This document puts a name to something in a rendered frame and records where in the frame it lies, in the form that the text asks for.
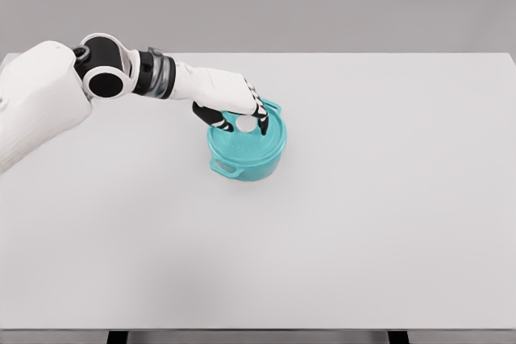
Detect teal pot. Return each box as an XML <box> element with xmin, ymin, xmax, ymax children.
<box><xmin>206</xmin><ymin>97</ymin><xmax>288</xmax><ymax>182</ymax></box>

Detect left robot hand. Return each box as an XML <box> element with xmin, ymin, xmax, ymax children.
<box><xmin>190</xmin><ymin>69</ymin><xmax>270</xmax><ymax>137</ymax></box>

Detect teal pot lid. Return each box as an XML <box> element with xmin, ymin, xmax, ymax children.
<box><xmin>206</xmin><ymin>110</ymin><xmax>287</xmax><ymax>171</ymax></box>

